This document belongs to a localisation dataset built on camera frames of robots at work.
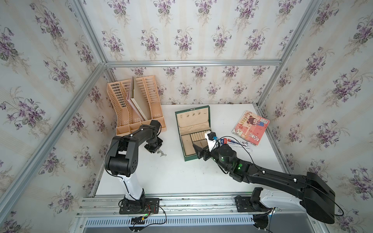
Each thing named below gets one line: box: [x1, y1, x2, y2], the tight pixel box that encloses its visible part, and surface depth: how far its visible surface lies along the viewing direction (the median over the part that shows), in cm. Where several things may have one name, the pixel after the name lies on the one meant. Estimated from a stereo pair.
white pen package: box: [220, 137, 253, 150], surface depth 97 cm
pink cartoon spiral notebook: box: [231, 100, 271, 147], surface depth 107 cm
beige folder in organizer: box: [126, 76, 152, 121], surface depth 92 cm
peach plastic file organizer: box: [106, 74, 167, 137], surface depth 106 cm
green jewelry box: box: [174, 104, 211, 162], surface depth 95 cm
